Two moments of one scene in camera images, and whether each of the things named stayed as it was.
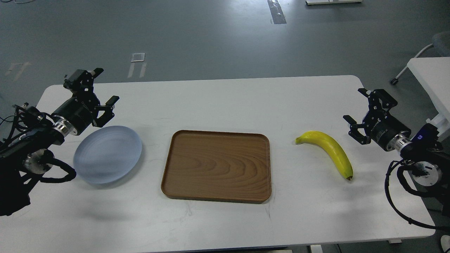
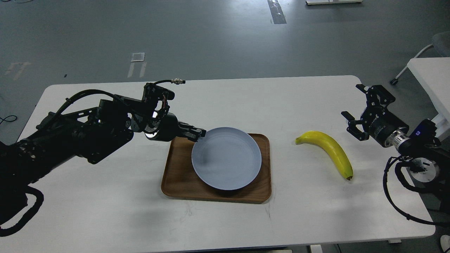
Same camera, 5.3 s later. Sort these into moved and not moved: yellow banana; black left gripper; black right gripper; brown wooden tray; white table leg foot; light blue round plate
Moved: black left gripper; light blue round plate
Not moved: black right gripper; brown wooden tray; white table leg foot; yellow banana
